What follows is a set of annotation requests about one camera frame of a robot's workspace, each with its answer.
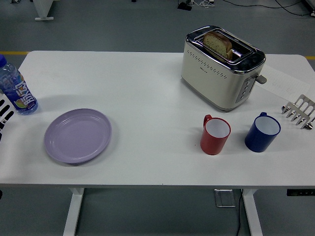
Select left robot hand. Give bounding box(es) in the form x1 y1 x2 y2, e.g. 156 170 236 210
0 94 15 142

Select purple round plate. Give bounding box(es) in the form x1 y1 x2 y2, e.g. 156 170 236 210
43 108 113 165

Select metal floor socket plate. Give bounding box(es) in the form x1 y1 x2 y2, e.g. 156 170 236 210
214 188 236 208

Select blue drink bottle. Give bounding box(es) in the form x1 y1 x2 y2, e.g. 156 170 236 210
0 54 39 116

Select white background table leg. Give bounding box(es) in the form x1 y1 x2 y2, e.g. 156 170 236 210
31 0 55 21

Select black floor power strip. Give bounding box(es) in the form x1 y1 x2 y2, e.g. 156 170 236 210
177 1 192 11

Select cream and chrome toaster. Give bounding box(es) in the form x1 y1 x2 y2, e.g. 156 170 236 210
181 25 268 113

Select red mug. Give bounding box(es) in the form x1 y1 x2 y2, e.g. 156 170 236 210
200 114 232 155

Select bread slice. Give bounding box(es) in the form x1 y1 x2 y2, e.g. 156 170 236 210
202 30 233 59

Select blue mug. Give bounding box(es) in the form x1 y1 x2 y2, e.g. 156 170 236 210
244 112 282 153

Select white paper sheet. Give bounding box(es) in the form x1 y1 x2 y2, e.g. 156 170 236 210
254 65 311 101

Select silver metal rack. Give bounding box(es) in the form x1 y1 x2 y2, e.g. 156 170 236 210
281 94 315 130

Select black table control panel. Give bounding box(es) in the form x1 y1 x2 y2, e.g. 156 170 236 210
286 189 315 197

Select white floor cables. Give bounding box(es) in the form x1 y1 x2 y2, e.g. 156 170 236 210
191 0 215 7

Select black power cable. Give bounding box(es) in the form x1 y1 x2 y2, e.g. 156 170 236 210
235 188 244 236

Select black floor cable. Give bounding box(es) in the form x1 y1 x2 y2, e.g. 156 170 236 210
222 0 315 17

